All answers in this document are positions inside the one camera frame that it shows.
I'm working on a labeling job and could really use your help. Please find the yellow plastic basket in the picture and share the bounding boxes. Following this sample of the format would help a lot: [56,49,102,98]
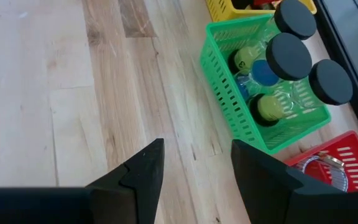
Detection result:
[205,0,318,22]

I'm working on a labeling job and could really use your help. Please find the green plastic basket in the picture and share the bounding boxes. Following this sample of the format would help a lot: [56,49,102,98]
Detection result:
[200,12,332,156]

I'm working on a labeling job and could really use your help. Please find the blue sand hourglass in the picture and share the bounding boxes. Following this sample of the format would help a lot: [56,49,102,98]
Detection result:
[236,32,313,100]

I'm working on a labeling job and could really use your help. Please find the red plastic basket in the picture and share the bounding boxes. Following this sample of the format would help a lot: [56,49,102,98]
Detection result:
[283,130,358,194]

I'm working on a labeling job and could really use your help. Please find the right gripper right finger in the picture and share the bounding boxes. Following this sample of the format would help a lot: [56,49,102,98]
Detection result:
[230,139,358,224]

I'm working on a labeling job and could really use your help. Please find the green sand hourglass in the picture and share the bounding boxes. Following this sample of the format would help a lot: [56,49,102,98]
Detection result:
[227,0,318,75]
[249,58,354,128]

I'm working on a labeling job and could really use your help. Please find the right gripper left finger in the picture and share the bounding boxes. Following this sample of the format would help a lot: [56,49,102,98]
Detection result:
[0,138,166,224]

